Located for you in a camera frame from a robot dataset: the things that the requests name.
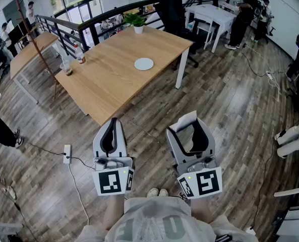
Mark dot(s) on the person's left forearm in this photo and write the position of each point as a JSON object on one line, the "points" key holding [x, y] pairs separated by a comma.
{"points": [[114, 210]]}

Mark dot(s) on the black office chair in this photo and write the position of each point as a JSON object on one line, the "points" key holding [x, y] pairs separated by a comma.
{"points": [[0, 57], [189, 41]]}

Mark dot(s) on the person's right pale shoe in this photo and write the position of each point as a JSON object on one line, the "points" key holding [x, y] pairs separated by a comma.
{"points": [[163, 192]]}

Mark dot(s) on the clear bottle with red cap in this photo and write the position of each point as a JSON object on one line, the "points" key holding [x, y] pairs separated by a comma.
{"points": [[80, 55]]}

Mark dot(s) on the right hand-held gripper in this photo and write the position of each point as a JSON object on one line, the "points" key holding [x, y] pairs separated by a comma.
{"points": [[207, 181]]}

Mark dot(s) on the black monitor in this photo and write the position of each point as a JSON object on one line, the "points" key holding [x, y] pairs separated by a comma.
{"points": [[16, 33]]}

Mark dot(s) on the person's left pale shoe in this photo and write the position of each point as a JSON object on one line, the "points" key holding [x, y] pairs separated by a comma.
{"points": [[153, 192]]}

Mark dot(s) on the person's pale printed shirt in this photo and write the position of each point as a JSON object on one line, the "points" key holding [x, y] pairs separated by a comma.
{"points": [[156, 220]]}

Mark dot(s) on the black jacket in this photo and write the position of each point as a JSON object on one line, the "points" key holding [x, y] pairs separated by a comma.
{"points": [[170, 11]]}

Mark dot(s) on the green plant in white pot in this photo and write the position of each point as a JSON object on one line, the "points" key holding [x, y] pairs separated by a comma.
{"points": [[138, 29]]}

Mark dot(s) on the black curved railing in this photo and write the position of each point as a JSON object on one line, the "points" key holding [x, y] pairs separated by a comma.
{"points": [[95, 34]]}

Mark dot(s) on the white chair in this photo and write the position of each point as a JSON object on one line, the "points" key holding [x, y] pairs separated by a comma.
{"points": [[206, 28]]}

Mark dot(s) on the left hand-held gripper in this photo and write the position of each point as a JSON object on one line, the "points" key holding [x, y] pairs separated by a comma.
{"points": [[109, 183]]}

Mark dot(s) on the wooden table with white legs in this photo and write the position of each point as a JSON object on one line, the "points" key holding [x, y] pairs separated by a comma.
{"points": [[30, 48]]}

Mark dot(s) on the brown wooden coat rack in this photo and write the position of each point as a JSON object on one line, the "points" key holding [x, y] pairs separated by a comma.
{"points": [[33, 34]]}

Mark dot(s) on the person's right forearm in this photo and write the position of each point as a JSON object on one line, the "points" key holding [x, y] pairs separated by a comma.
{"points": [[202, 208]]}

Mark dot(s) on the white round plate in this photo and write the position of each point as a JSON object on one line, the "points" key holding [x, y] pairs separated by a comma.
{"points": [[144, 64]]}

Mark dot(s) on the white power strip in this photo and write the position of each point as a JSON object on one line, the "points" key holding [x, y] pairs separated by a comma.
{"points": [[269, 75], [67, 154]]}

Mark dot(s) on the person's pale shoe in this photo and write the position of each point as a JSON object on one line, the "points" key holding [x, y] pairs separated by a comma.
{"points": [[153, 192], [163, 192]]}

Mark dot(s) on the clear plastic cup with straw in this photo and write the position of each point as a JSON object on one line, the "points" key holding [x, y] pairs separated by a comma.
{"points": [[66, 68]]}

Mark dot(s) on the white tissue piece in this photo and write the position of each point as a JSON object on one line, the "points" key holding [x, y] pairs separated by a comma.
{"points": [[185, 122]]}

